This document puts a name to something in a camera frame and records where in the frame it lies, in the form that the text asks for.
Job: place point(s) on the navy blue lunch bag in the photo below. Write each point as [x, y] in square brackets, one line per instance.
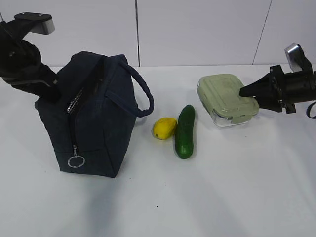
[90, 126]

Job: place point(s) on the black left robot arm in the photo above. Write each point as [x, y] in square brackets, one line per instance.
[11, 39]

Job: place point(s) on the glass container green lid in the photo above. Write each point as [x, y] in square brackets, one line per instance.
[219, 95]

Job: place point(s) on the yellow lemon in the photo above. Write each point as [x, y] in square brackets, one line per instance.
[164, 128]

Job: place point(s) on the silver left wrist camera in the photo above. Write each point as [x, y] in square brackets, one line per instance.
[38, 23]

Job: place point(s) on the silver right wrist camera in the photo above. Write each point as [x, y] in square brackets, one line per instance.
[297, 59]

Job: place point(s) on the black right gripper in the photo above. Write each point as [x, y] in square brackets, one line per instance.
[278, 90]

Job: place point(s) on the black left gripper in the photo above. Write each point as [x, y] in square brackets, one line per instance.
[27, 73]

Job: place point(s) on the green cucumber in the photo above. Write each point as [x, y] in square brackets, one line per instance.
[184, 143]

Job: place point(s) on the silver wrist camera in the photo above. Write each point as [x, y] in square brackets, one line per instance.
[297, 59]
[38, 23]

